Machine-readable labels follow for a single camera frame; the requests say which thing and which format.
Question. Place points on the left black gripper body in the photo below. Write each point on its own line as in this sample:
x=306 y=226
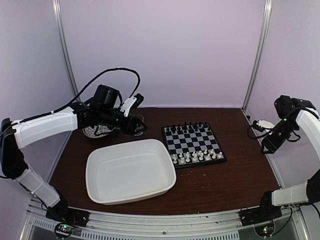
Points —
x=126 y=128

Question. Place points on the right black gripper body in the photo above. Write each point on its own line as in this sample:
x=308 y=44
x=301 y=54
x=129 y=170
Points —
x=286 y=128

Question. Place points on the white rectangular tray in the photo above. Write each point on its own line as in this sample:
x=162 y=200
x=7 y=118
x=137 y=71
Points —
x=129 y=172

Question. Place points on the white chess queen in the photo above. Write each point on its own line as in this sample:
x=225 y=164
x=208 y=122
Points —
x=194 y=158

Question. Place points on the white chess king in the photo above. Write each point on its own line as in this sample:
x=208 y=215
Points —
x=201 y=157

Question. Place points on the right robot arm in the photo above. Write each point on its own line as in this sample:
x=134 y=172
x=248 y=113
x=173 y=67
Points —
x=294 y=144

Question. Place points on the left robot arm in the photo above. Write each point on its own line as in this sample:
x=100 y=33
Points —
x=97 y=111

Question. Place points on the black chess pieces row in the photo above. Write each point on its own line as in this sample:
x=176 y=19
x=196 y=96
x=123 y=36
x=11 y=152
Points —
x=187 y=128

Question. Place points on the clear drinking glass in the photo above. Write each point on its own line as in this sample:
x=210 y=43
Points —
x=140 y=127

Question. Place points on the patterned ceramic plate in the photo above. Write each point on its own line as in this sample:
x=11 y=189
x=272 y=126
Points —
x=97 y=132

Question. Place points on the black and white chessboard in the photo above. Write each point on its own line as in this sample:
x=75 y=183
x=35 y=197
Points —
x=189 y=142

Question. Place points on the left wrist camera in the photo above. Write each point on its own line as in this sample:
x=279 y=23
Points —
x=131 y=103

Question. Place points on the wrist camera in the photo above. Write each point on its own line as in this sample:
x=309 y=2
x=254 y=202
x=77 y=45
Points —
x=131 y=103
x=262 y=125

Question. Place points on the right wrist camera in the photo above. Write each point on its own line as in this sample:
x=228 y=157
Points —
x=262 y=125

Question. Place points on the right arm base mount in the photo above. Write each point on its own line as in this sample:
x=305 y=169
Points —
x=257 y=215

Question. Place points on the front aluminium rail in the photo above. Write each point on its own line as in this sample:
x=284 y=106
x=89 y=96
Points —
x=225 y=225

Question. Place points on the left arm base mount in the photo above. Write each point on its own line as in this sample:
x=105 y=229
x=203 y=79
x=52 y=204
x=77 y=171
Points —
x=70 y=216

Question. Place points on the right aluminium frame post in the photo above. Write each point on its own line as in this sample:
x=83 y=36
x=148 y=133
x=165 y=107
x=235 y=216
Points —
x=264 y=30

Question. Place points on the aluminium frame post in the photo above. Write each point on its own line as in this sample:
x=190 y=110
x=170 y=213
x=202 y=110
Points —
x=65 y=53
x=264 y=30

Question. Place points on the left aluminium frame post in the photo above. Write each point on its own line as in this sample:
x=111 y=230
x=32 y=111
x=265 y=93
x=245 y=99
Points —
x=65 y=53

